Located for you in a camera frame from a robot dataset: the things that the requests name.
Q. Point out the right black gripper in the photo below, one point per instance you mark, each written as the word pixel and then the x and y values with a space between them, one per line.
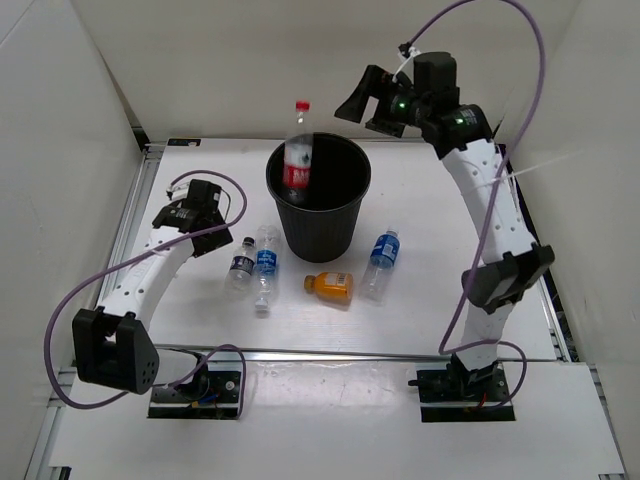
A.
pixel 376 82

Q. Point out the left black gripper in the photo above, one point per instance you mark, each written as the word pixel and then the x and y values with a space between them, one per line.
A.
pixel 219 239

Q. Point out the small black cap water bottle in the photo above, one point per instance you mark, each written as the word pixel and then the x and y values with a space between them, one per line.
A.
pixel 239 277

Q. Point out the red cap water bottle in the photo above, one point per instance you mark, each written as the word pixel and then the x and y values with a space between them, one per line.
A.
pixel 298 151

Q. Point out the blue cap water bottle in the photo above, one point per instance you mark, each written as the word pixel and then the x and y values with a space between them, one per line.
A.
pixel 380 267

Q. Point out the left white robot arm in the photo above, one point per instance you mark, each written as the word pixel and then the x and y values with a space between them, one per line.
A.
pixel 111 343

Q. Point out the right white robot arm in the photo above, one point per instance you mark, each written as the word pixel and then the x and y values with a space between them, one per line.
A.
pixel 508 259

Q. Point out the black plastic waste bin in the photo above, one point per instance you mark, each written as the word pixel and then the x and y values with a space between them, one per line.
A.
pixel 321 230

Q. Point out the tall white cap water bottle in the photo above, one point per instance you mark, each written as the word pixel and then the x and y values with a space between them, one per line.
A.
pixel 266 266

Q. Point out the orange juice bottle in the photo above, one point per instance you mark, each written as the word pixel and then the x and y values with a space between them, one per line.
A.
pixel 332 287

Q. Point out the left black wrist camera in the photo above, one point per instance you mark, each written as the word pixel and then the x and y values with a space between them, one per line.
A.
pixel 202 195

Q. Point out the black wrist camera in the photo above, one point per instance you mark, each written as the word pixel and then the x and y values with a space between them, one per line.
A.
pixel 202 195
pixel 434 72

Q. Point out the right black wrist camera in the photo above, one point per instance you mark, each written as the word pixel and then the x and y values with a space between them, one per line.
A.
pixel 434 72

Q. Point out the aluminium table frame rail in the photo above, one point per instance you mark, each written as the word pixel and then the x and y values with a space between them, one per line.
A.
pixel 270 354

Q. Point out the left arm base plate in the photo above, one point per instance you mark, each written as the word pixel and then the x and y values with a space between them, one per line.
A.
pixel 215 393

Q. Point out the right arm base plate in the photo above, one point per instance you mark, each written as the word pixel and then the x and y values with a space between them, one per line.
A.
pixel 442 401

